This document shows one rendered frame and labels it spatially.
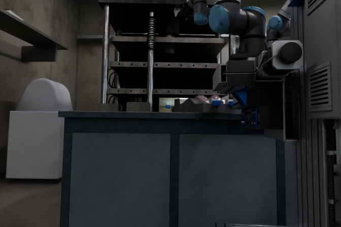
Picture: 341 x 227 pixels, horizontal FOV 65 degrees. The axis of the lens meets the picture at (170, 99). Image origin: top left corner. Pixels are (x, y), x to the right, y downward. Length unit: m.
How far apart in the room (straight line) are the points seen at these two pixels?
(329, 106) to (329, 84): 0.05
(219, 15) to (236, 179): 0.97
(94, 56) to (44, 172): 2.88
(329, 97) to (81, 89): 5.15
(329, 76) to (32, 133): 3.16
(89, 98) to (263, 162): 4.32
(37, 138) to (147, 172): 2.06
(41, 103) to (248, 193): 2.59
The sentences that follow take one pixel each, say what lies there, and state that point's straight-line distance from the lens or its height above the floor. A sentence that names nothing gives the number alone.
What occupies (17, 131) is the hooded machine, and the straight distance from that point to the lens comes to 3.58.
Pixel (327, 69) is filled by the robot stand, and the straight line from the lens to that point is 0.81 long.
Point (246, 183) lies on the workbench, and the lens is 1.72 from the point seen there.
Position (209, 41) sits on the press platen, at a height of 1.51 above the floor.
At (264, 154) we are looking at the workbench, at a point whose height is 0.56.
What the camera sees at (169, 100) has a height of 0.94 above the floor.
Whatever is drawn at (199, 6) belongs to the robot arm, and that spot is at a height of 1.36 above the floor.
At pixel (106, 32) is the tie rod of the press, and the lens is 2.55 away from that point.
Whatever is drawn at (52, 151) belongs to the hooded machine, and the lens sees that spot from 3.41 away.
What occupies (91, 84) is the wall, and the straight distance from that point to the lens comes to 5.56.
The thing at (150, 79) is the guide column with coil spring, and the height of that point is 1.12.
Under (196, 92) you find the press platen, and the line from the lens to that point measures 2.46.
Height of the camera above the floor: 0.75
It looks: 5 degrees up
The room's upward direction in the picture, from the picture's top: 1 degrees clockwise
